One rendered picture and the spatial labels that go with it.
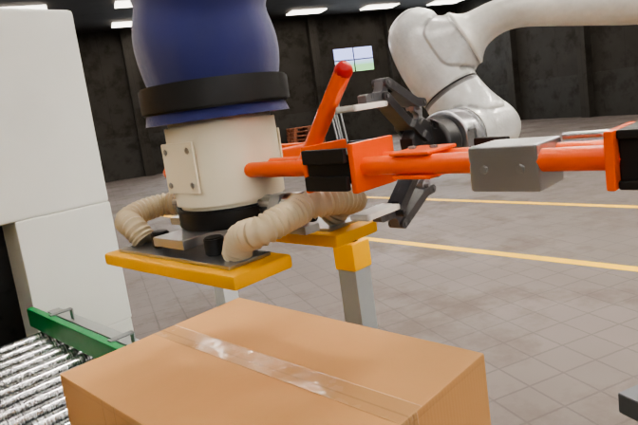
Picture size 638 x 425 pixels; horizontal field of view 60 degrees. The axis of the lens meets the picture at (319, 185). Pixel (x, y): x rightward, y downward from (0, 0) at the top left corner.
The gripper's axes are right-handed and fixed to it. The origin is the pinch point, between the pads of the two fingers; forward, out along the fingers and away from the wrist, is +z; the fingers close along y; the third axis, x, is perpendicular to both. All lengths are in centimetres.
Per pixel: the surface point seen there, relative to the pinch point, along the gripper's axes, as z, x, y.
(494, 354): -189, 83, 127
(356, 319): -47, 46, 47
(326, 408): 5.7, 6.0, 31.9
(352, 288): -47, 46, 39
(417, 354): -12.9, 3.7, 31.9
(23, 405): 5, 146, 73
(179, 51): 9.3, 20.2, -17.3
